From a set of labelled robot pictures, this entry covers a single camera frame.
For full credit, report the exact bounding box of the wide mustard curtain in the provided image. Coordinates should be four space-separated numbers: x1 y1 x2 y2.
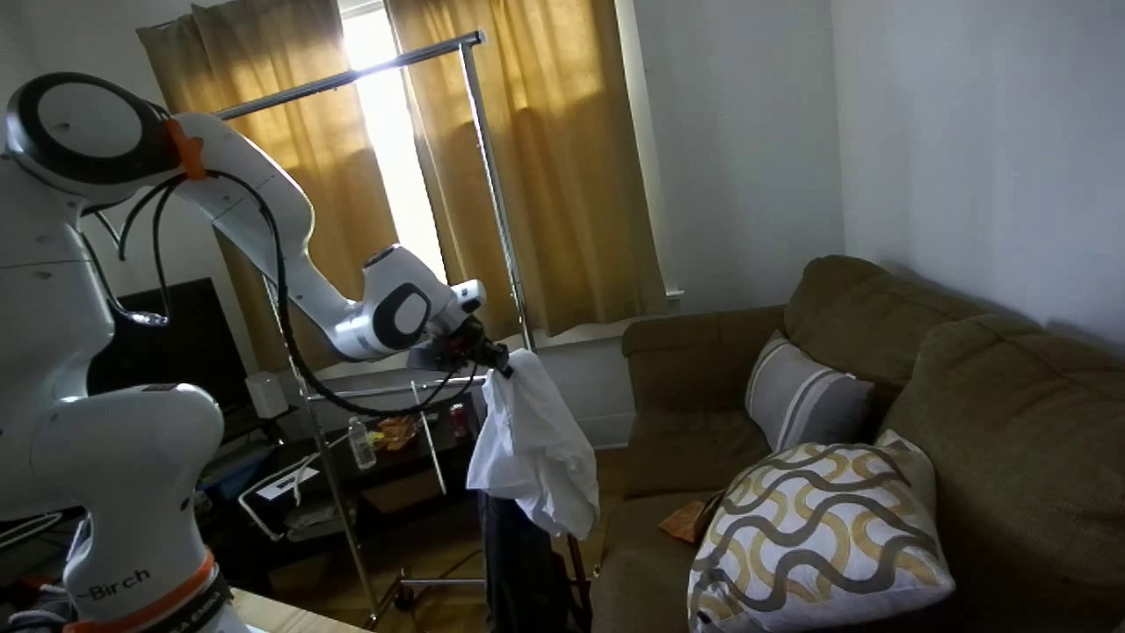
138 0 433 381

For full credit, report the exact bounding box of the black television screen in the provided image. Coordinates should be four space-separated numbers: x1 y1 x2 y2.
85 274 256 451

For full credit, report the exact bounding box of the white rimmed dark tray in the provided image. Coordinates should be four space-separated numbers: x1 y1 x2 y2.
235 454 326 544

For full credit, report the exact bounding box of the wavy patterned pillow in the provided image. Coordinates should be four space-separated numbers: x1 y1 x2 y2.
683 425 958 633

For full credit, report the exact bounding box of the bright window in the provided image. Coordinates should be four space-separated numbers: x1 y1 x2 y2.
337 0 453 285

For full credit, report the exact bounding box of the clear plastic bottle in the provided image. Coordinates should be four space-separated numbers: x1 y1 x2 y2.
344 415 378 476

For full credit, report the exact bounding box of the grey striped pillow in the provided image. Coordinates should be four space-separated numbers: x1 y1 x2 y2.
740 332 880 454

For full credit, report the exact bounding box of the narrow mustard curtain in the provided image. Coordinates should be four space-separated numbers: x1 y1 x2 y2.
384 0 668 346

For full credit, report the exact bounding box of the small white box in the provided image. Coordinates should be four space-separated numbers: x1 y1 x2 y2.
241 368 295 424

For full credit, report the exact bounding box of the black low table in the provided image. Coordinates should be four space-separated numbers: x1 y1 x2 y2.
186 391 497 590

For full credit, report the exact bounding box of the dark grey hanging garment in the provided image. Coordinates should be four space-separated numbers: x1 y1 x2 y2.
473 489 589 633

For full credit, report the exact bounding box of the metal clothes rack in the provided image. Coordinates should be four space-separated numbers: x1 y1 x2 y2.
213 30 593 628

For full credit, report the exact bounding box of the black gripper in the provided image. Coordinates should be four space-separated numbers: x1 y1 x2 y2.
425 311 513 381

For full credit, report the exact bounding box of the white cloth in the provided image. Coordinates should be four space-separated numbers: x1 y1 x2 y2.
463 346 603 541

